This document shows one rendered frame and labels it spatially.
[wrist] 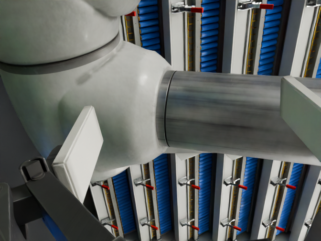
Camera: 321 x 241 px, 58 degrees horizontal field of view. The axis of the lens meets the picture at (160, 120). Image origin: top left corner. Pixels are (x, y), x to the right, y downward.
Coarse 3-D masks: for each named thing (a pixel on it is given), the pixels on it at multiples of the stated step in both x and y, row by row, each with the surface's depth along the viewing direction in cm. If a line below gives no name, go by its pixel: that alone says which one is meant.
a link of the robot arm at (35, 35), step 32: (0, 0) 26; (32, 0) 26; (64, 0) 26; (96, 0) 27; (128, 0) 29; (0, 32) 28; (32, 32) 28; (64, 32) 28; (96, 32) 30; (32, 64) 30
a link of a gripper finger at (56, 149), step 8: (56, 152) 17; (48, 160) 16; (24, 184) 14; (16, 192) 14; (24, 192) 14; (16, 200) 13; (24, 200) 13; (32, 200) 14; (16, 208) 13; (24, 208) 14; (32, 208) 14; (16, 216) 14; (24, 216) 14; (32, 216) 14; (40, 216) 14
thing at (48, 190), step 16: (32, 160) 14; (32, 176) 14; (48, 176) 14; (32, 192) 13; (48, 192) 13; (64, 192) 12; (48, 208) 12; (64, 208) 11; (80, 208) 11; (48, 224) 13; (64, 224) 11; (80, 224) 11; (96, 224) 10; (64, 240) 11; (80, 240) 10; (96, 240) 10; (112, 240) 10
